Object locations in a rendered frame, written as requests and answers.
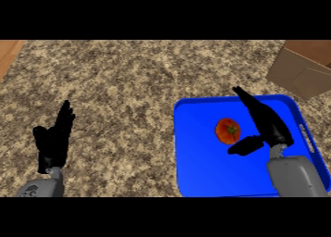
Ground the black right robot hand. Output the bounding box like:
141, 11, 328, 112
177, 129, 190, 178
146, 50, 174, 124
227, 85, 295, 156

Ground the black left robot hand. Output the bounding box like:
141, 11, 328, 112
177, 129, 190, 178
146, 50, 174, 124
31, 99, 76, 175

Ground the red tomato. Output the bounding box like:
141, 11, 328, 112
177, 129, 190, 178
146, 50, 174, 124
212, 118, 241, 145

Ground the brown cardboard box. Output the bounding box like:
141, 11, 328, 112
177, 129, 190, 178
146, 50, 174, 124
265, 40, 331, 101

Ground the blue plastic tray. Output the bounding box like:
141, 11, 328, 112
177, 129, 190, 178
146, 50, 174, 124
172, 94, 331, 198

